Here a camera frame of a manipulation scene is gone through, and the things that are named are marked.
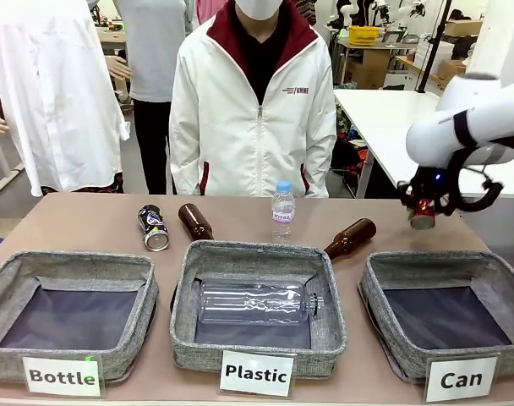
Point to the yellow plastic crate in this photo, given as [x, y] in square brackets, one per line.
[368, 35]

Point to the red metal can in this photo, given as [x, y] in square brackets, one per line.
[424, 215]

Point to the flat cardboard box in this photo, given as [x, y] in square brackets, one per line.
[464, 28]

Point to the white Bottle label card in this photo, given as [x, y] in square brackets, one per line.
[62, 375]

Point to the mannequin in white shirt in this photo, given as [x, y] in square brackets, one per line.
[50, 105]

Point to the black metal pole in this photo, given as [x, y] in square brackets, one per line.
[430, 46]

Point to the grey fabric basket labelled Plastic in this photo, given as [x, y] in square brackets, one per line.
[257, 254]

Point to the white face mask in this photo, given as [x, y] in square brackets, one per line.
[259, 7]

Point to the large clear plastic bottle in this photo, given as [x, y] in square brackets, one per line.
[253, 303]

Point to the small cardboard box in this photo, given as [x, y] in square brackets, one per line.
[450, 72]

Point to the grey fabric basket labelled Bottle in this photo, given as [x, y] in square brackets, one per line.
[12, 355]

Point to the wooden mannequin stand foot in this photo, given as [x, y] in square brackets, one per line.
[3, 181]

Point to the small blue-capped water bottle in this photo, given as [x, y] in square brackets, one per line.
[283, 211]

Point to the dark printed drink can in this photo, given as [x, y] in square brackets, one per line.
[154, 226]

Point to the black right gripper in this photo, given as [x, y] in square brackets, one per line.
[426, 182]

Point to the white Can label card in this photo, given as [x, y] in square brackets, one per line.
[461, 379]

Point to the person in white jacket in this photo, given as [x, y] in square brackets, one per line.
[223, 127]

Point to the white work table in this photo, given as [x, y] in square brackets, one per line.
[392, 122]

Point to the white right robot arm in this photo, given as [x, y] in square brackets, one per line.
[477, 122]

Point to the large cardboard box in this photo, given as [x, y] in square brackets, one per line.
[371, 69]

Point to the brown glass bottle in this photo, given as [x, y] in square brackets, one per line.
[352, 239]
[196, 222]

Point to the white Plastic label card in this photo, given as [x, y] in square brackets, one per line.
[257, 374]

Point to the grey fabric basket labelled Can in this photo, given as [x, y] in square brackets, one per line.
[409, 359]

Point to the person in grey shirt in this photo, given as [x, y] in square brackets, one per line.
[155, 59]

